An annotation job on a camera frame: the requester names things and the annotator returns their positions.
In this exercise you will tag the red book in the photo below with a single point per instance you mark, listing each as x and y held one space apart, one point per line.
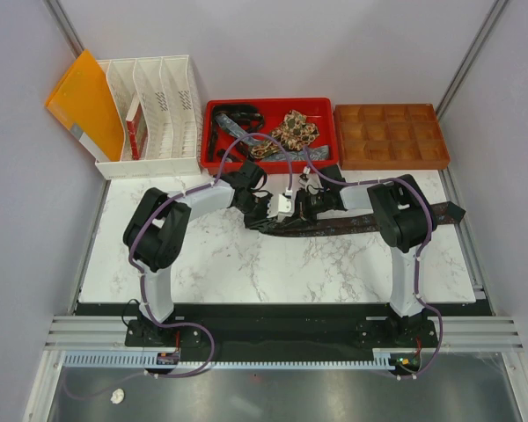
137 127

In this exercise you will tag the aluminium frame rail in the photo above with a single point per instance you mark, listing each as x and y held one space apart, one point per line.
462 334

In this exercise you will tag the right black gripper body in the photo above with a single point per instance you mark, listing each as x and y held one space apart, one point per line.
310 205

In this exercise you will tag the orange compartment tray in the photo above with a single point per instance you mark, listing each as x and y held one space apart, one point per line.
390 137

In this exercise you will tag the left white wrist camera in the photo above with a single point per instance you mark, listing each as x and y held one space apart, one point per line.
282 205

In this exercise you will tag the black dark tie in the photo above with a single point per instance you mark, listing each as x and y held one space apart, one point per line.
235 120

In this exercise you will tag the white crumpled paper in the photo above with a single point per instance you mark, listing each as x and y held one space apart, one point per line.
117 396

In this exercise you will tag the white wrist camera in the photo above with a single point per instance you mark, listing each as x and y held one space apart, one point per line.
282 205
305 178

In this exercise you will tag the brown blue patterned tie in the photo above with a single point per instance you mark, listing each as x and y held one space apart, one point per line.
446 213

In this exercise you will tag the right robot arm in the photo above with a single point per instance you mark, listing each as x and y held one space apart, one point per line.
405 222

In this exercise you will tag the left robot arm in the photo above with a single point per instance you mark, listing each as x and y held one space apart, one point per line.
156 231

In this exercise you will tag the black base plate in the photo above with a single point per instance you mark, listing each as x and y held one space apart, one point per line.
270 326

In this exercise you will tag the grey cable duct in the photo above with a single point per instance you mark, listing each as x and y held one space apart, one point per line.
153 359

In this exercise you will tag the floral beige green tie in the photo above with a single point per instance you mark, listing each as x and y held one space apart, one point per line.
293 133

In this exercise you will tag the orange folder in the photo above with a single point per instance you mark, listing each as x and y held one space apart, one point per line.
82 102

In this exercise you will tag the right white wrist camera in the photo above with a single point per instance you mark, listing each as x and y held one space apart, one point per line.
305 178

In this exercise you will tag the white file organizer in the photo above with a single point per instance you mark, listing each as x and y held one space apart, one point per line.
168 95

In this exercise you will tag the light blue paisley tie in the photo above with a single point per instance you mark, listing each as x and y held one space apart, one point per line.
317 153

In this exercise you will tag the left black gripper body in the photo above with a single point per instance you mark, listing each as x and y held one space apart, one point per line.
255 212

